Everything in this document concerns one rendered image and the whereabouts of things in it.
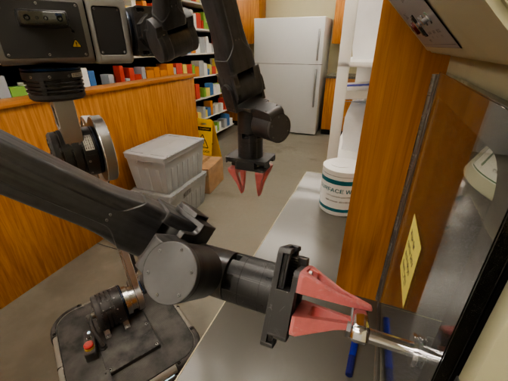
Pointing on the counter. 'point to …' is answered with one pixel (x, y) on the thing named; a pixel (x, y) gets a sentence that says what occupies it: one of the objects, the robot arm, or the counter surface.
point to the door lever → (410, 348)
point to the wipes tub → (336, 185)
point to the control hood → (474, 28)
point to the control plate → (438, 35)
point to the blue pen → (351, 360)
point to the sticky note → (410, 258)
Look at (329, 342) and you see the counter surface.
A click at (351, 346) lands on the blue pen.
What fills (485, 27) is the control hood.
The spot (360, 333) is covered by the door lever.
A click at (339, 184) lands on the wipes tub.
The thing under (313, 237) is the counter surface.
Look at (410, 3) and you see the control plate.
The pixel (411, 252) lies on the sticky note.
